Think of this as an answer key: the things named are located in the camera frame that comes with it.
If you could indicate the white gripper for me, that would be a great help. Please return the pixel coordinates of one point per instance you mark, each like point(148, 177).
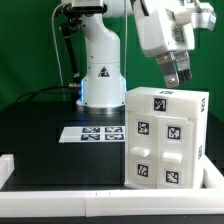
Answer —
point(160, 29)

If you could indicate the white box part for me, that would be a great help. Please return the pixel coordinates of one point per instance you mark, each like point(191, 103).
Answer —
point(167, 102)

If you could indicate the white cabinet body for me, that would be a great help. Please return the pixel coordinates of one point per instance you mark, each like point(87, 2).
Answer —
point(198, 152)

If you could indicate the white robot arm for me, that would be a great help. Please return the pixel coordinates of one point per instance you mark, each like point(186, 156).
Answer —
point(103, 88)

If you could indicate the white flat tag plate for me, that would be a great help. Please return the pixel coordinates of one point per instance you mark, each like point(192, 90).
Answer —
point(92, 134)

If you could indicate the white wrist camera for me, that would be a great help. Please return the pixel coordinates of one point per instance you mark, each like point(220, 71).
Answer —
point(200, 15)

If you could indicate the white U-shaped frame fence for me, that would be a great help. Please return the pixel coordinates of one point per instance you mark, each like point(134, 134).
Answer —
point(208, 200)

